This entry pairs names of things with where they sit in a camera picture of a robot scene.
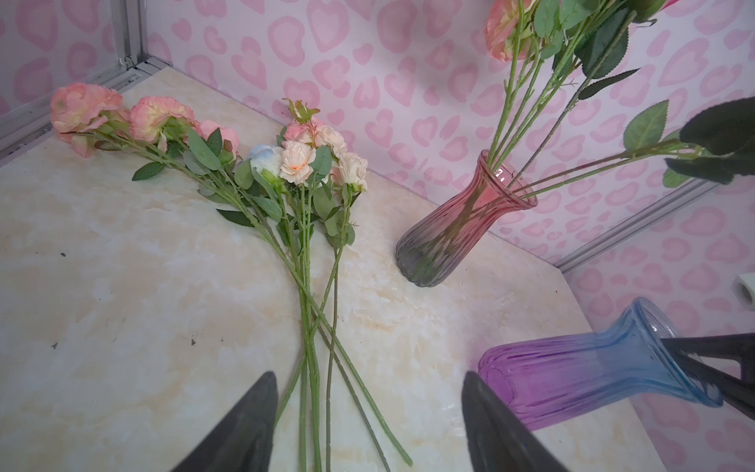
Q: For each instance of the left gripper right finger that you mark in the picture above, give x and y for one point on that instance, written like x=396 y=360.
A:
x=497 y=440

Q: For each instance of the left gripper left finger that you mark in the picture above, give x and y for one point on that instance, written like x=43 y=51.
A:
x=243 y=439

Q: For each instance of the purple glass vase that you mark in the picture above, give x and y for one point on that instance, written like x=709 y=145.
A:
x=548 y=381

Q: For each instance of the red grey glass vase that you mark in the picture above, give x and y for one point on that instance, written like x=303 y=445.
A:
x=434 y=247

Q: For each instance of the red pink rose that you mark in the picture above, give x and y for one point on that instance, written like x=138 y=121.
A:
x=599 y=54

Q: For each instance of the dark blue rose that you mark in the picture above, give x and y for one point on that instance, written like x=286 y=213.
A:
x=715 y=145

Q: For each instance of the pink spray rose stem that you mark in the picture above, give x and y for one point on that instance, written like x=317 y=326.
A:
x=509 y=39

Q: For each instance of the peach spray rose stem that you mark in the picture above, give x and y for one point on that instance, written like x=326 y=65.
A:
x=321 y=180

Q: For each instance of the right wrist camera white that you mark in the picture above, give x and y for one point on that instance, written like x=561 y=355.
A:
x=744 y=289

